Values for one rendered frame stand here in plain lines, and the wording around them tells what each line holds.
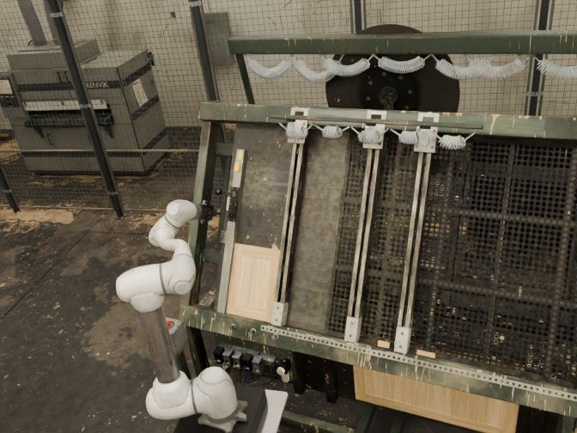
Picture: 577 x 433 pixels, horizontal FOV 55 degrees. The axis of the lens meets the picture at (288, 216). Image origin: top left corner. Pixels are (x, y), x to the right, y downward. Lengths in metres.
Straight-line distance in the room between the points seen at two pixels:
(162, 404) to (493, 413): 1.75
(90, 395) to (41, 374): 0.53
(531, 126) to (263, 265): 1.55
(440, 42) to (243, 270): 1.64
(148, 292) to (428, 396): 1.74
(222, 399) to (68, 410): 1.95
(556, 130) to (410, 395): 1.64
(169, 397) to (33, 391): 2.17
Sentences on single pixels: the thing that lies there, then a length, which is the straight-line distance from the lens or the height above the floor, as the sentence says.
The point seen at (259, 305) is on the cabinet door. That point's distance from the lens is 3.15.
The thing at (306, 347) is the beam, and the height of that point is 0.84.
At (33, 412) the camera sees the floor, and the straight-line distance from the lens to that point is 4.49.
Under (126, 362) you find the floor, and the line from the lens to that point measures 4.52.
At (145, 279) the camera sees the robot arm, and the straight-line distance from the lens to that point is 2.32.
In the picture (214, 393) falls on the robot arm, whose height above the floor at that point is 1.07.
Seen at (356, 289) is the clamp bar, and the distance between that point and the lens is 2.91.
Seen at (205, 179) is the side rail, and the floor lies 1.53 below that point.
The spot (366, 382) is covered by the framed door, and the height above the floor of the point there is 0.41.
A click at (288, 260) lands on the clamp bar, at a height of 1.22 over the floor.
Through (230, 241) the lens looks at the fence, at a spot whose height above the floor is 1.25.
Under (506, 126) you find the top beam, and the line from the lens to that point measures 2.77.
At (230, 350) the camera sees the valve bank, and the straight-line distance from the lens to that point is 3.21.
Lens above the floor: 2.95
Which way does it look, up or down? 31 degrees down
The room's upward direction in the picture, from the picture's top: 8 degrees counter-clockwise
